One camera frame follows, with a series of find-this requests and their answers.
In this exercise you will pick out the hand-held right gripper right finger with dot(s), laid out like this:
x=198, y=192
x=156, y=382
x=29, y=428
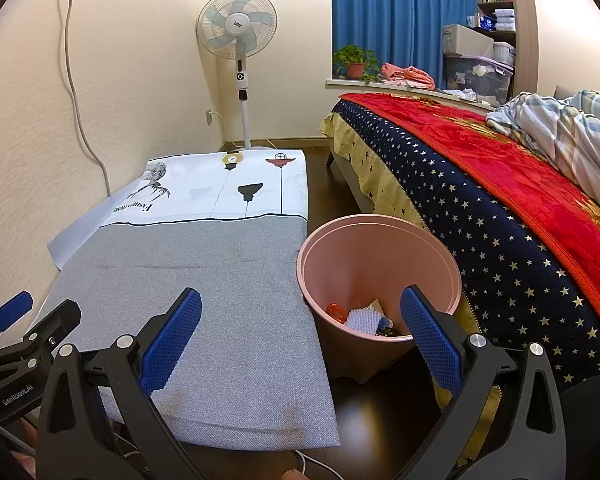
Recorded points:
x=430, y=342

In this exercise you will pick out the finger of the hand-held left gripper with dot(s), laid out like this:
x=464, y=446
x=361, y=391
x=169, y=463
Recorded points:
x=55, y=322
x=12, y=307

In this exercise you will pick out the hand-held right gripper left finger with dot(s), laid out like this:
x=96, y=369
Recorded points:
x=172, y=345

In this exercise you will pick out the purple foam sheet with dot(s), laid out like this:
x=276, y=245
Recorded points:
x=362, y=319

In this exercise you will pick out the pink plastic bin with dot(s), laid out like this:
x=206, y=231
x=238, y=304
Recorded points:
x=380, y=260

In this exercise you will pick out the red-orange plastic bag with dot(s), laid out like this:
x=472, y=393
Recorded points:
x=336, y=313

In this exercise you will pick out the white paper sheet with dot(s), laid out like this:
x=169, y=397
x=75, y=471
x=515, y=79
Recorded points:
x=75, y=242

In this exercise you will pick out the grey white printed cloth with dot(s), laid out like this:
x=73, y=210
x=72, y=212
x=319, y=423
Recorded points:
x=205, y=260

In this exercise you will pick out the navy star-print bedspread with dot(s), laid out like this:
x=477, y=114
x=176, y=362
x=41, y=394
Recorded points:
x=480, y=240

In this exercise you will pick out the red blanket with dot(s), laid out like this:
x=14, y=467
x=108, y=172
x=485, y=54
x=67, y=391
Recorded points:
x=505, y=170

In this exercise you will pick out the striped duvet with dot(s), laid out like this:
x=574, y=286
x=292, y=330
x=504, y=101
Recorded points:
x=570, y=125

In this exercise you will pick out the pink folded cloth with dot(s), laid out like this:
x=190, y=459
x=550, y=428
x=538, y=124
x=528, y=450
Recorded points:
x=405, y=76

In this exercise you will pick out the clear storage box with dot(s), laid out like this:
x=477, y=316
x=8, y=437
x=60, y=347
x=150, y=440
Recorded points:
x=475, y=75

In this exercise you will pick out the white window sill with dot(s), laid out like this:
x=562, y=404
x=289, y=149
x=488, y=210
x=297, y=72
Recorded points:
x=340, y=81

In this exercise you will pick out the potted green plant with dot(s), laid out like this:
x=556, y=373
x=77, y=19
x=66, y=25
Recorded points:
x=352, y=55

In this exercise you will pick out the white lidded container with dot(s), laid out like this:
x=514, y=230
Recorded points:
x=504, y=54

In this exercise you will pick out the grey box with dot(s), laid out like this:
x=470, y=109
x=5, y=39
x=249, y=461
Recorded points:
x=465, y=40

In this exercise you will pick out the white standing fan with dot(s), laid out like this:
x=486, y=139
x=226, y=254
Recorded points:
x=237, y=20

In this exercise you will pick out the blue curtain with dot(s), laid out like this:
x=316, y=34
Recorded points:
x=405, y=10

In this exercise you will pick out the wooden bookshelf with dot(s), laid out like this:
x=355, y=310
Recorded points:
x=495, y=10

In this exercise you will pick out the white wall socket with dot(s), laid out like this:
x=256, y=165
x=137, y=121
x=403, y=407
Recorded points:
x=210, y=117

